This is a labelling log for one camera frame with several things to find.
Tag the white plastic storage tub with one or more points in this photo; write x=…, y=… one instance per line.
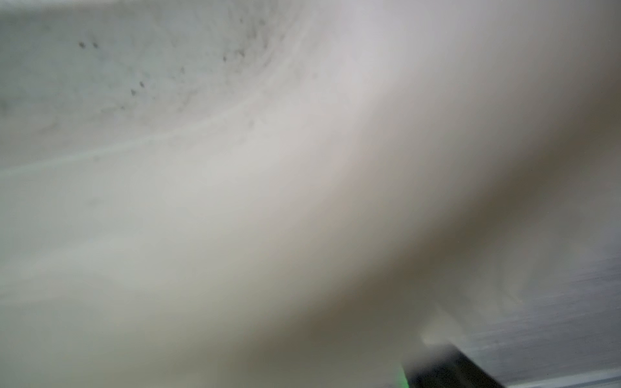
x=292, y=193

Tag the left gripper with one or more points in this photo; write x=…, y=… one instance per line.
x=444, y=365

